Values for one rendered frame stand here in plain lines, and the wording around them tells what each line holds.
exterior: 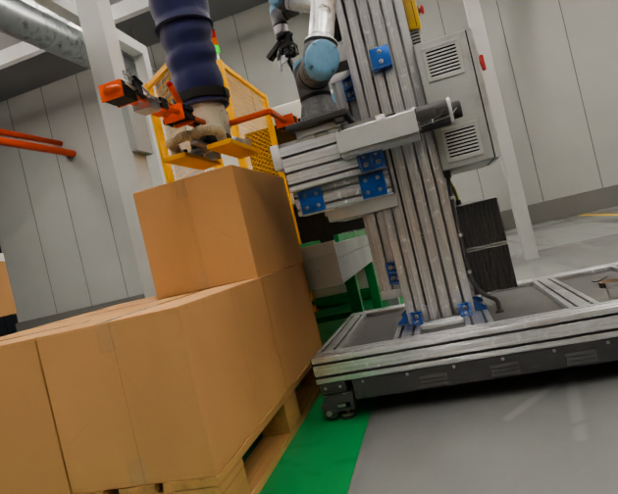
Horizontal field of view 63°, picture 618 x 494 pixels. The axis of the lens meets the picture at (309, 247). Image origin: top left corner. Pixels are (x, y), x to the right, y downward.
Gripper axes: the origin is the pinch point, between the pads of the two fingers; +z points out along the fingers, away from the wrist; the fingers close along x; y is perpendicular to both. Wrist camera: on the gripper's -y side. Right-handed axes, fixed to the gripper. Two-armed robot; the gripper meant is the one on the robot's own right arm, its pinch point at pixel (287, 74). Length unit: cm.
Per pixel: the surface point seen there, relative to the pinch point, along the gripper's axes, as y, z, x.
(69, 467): 0, 128, -156
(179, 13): -1, -12, -73
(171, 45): -8, -2, -73
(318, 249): 7, 91, -23
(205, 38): 2, -2, -64
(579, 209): 75, 134, 902
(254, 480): 28, 148, -124
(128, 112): -124, -24, 5
